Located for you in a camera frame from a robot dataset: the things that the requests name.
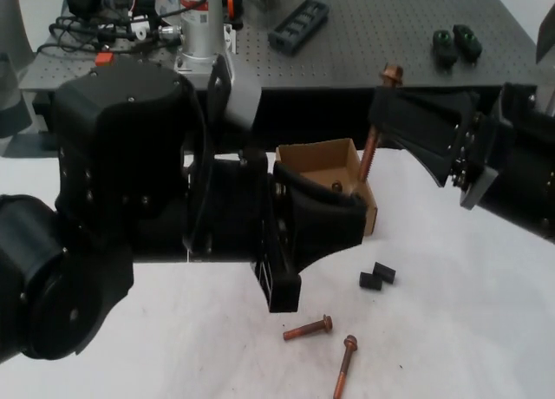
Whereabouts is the small cardboard box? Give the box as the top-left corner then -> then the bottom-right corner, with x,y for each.
274,137 -> 379,239

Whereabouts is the metal bench with holes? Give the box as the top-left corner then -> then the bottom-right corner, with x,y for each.
17,0 -> 543,91

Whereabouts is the black part with green centre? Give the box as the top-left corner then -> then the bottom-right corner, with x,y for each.
431,28 -> 459,67
451,23 -> 484,62

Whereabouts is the black slotted tray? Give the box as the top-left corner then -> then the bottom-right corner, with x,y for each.
266,0 -> 331,54

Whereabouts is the silver-white machine column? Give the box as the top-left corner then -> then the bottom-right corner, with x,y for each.
174,0 -> 238,73

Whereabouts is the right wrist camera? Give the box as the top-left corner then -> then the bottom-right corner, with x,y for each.
459,166 -> 500,211

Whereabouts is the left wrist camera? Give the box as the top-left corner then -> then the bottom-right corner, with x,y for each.
206,53 -> 264,134

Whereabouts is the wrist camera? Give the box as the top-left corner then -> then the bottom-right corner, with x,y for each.
206,53 -> 264,134
459,166 -> 500,211

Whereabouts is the black sleeve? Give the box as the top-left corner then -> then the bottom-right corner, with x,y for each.
371,261 -> 398,285
357,271 -> 383,292

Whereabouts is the black cable bundle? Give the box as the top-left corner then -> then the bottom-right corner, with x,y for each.
36,18 -> 183,56

